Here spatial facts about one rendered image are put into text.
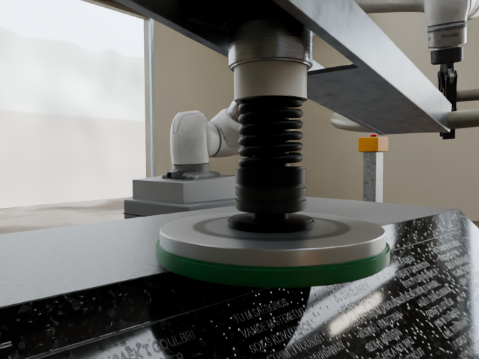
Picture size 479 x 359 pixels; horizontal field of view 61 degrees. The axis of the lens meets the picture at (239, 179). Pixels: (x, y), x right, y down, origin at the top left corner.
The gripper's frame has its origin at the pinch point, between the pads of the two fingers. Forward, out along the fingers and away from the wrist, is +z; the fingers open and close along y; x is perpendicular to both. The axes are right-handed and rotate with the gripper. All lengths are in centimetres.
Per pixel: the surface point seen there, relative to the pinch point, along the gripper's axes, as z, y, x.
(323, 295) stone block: 2, 84, -27
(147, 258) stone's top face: -5, 90, -42
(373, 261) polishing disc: -6, 92, -21
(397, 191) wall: 211, -586, 27
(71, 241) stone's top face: -5, 85, -55
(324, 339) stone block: 4, 89, -26
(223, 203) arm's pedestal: 27, -19, -75
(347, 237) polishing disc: -7, 90, -23
